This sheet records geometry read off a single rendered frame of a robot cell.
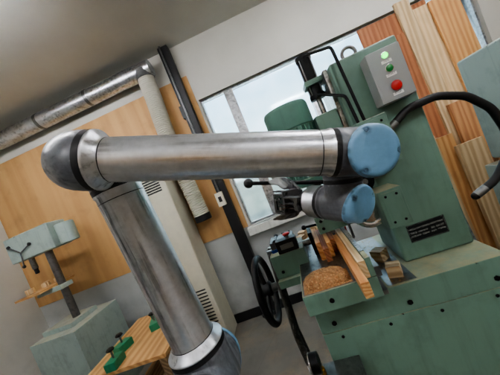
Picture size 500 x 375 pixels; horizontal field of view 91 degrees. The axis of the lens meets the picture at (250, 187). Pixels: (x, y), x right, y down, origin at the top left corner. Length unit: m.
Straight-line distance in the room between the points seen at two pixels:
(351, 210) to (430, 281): 0.44
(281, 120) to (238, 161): 0.52
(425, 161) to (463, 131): 1.62
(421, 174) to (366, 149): 0.55
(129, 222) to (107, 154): 0.20
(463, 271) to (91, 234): 2.89
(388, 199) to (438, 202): 0.21
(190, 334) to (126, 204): 0.34
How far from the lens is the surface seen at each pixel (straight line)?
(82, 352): 2.61
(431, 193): 1.00
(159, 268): 0.65
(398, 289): 0.93
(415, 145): 0.98
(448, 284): 0.97
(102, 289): 3.17
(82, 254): 3.15
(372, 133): 0.45
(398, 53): 0.94
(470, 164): 2.47
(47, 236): 2.65
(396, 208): 0.87
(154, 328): 2.14
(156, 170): 0.46
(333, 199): 0.60
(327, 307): 0.80
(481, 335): 1.08
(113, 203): 0.64
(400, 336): 1.00
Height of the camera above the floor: 1.26
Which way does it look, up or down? 2 degrees down
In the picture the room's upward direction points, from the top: 22 degrees counter-clockwise
